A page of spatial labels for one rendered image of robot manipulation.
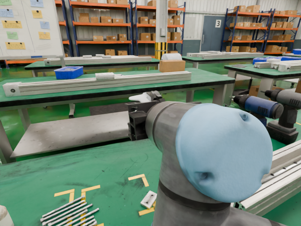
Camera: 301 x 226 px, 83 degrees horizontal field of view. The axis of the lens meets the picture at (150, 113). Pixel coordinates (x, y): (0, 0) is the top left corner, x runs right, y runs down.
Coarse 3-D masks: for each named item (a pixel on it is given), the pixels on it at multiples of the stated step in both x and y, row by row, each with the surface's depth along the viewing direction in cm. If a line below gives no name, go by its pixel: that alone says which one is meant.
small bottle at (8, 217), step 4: (0, 208) 38; (4, 208) 39; (0, 212) 38; (4, 212) 38; (8, 212) 40; (0, 216) 38; (4, 216) 38; (8, 216) 40; (0, 220) 38; (4, 220) 39; (8, 220) 39; (0, 224) 38; (4, 224) 39; (8, 224) 39; (12, 224) 41
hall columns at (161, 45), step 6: (156, 0) 530; (162, 0) 524; (156, 6) 536; (162, 6) 530; (156, 12) 542; (162, 12) 537; (156, 18) 548; (162, 18) 544; (156, 24) 554; (162, 24) 551; (156, 30) 561; (156, 36) 568; (162, 36) 565; (156, 42) 569; (162, 42) 557; (156, 48) 576; (162, 48) 565; (156, 54) 583; (162, 54) 573
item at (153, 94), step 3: (147, 93) 41; (150, 93) 40; (153, 93) 37; (156, 93) 37; (150, 96) 38; (153, 96) 36; (156, 96) 36; (159, 96) 35; (153, 99) 36; (156, 99) 36
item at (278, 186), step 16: (272, 160) 52; (288, 160) 57; (272, 176) 49; (288, 176) 45; (256, 192) 41; (272, 192) 41; (288, 192) 47; (240, 208) 38; (256, 208) 40; (272, 208) 45
